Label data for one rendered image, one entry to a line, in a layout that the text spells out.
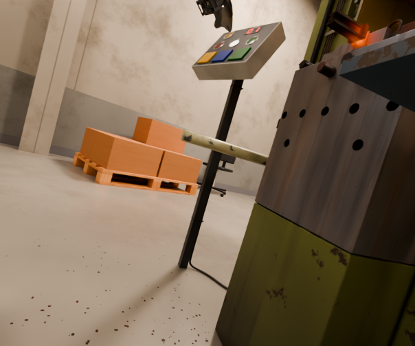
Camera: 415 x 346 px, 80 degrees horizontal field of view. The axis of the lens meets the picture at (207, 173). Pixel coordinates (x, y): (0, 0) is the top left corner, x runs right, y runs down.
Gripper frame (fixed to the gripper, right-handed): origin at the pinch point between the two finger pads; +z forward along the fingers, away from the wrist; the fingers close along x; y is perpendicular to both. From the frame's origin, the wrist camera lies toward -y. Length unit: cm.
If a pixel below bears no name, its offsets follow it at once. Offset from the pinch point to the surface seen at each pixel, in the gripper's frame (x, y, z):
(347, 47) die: 43.6, 5.0, 9.9
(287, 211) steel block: 45, 51, 28
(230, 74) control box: -3.7, 6.3, 16.3
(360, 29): 46.8, 4.2, 5.8
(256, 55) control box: 7.1, -0.5, 13.1
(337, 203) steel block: 58, 48, 20
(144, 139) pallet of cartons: -214, -4, 113
